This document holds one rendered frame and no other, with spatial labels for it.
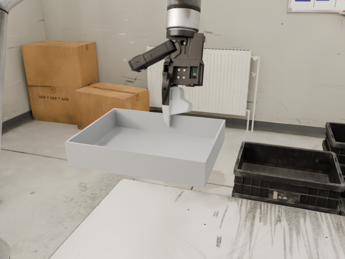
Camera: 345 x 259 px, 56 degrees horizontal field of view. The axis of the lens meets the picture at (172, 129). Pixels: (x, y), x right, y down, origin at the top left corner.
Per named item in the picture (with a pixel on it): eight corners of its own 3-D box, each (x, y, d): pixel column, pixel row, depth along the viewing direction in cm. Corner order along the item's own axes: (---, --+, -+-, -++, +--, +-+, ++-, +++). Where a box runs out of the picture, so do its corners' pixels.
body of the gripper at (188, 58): (197, 87, 69) (202, 29, 68) (158, 85, 71) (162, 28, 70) (202, 89, 77) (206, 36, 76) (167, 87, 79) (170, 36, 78)
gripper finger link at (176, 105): (186, 129, 71) (190, 86, 70) (159, 126, 72) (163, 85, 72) (189, 128, 74) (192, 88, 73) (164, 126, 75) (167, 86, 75)
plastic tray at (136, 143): (68, 165, 63) (64, 142, 61) (115, 127, 81) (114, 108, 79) (204, 188, 55) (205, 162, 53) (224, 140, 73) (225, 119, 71)
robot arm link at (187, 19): (163, 7, 70) (171, 17, 78) (161, 30, 70) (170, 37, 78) (197, 8, 68) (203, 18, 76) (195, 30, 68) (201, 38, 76)
